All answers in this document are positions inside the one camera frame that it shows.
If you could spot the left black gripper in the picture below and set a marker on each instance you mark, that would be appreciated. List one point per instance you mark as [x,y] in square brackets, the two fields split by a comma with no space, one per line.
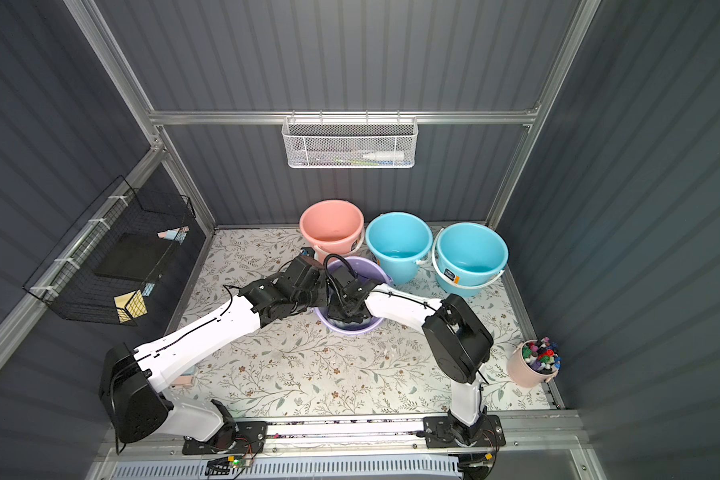
[306,271]

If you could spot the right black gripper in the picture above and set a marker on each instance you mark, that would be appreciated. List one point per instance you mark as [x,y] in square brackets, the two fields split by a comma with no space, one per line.
[348,302]

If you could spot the purple plastic bucket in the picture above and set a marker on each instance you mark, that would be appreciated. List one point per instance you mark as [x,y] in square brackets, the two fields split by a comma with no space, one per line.
[360,327]

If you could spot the pink plastic bucket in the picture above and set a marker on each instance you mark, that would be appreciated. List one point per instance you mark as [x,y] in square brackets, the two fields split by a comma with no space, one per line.
[333,226]

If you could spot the teal plastic bucket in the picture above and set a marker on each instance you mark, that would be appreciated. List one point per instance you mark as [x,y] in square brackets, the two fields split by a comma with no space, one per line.
[400,242]
[467,258]

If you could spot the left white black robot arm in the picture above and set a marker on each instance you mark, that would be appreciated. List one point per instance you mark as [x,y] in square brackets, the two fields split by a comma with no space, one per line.
[135,385]

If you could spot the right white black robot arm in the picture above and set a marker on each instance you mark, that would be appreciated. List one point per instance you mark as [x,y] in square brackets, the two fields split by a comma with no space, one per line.
[458,340]

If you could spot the floral patterned table mat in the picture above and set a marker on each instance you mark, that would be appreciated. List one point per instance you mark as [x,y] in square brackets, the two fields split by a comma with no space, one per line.
[298,366]

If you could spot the white bottle in basket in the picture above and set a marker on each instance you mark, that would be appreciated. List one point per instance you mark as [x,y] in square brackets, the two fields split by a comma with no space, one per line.
[385,157]

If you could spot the yellow sticky note pad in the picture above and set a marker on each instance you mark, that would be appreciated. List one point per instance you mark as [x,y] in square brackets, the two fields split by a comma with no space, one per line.
[130,306]

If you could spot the pink cup of markers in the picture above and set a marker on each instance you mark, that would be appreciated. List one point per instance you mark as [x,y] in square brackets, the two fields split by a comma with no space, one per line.
[534,362]

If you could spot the white wire mesh basket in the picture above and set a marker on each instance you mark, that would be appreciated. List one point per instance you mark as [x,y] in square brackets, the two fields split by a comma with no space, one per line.
[324,145]

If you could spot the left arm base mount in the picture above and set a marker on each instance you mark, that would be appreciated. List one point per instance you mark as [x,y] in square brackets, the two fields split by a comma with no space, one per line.
[245,437]

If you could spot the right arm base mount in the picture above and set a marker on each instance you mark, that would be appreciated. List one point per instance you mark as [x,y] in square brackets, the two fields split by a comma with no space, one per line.
[447,432]

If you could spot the black wire wall basket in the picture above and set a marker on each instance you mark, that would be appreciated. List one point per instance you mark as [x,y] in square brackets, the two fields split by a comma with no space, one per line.
[128,246]

